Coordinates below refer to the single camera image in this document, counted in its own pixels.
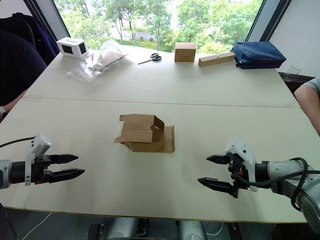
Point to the clear drinking glass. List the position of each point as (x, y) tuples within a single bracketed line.
[(294, 70)]

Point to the dark wristwatch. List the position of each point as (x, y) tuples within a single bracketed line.
[(3, 111)]

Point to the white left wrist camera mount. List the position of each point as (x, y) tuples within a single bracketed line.
[(35, 150)]

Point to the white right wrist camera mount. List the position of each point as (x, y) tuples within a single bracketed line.
[(242, 155)]

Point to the small open cardboard box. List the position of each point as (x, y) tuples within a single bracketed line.
[(145, 133)]

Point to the person in dark clothing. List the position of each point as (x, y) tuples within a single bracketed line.
[(17, 57)]

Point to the white box with black panels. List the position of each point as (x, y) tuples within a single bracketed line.
[(72, 48)]

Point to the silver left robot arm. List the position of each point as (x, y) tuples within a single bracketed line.
[(5, 172)]

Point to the wooden block with holes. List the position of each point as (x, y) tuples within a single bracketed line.
[(216, 60)]

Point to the navy blue fabric pouch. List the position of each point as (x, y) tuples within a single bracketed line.
[(257, 55)]

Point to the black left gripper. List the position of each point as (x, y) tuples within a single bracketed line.
[(40, 170)]

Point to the closed brown cardboard box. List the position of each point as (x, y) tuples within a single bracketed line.
[(184, 52)]

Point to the person in grey shirt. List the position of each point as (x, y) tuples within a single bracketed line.
[(308, 100)]

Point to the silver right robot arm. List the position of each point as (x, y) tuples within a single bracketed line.
[(290, 180)]

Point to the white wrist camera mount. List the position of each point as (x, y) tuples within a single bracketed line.
[(35, 150), (242, 155)]

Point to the silver robot legs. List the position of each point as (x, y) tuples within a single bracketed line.
[(150, 228)]

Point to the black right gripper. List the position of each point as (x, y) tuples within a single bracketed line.
[(236, 172)]

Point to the clear plastic bag with cardboard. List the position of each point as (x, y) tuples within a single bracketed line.
[(98, 62)]

